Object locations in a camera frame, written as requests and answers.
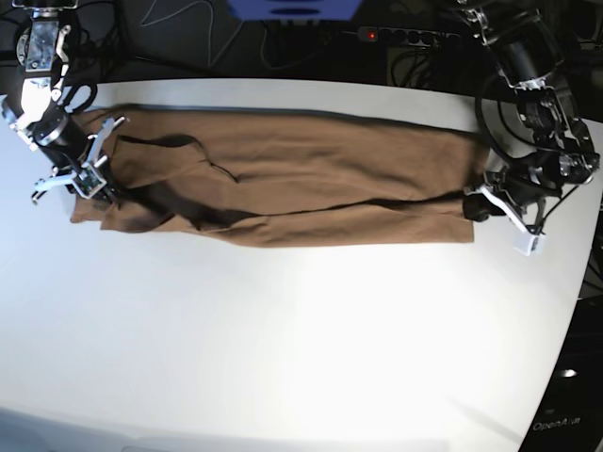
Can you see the black power strip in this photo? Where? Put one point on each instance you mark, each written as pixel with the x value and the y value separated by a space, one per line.
pixel 405 37

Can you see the blue box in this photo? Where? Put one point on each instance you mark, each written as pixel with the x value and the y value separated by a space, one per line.
pixel 269 10

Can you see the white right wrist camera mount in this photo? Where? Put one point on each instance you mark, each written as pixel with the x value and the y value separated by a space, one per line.
pixel 95 167

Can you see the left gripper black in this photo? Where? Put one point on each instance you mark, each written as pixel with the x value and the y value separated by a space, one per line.
pixel 521 189

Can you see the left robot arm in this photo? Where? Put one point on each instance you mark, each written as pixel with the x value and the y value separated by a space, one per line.
pixel 529 61

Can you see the tan brown T-shirt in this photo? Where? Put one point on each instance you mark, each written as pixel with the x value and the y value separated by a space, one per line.
pixel 281 179

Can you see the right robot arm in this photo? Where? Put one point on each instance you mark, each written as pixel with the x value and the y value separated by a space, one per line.
pixel 36 111

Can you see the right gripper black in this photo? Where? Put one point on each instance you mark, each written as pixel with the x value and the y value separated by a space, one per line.
pixel 65 143

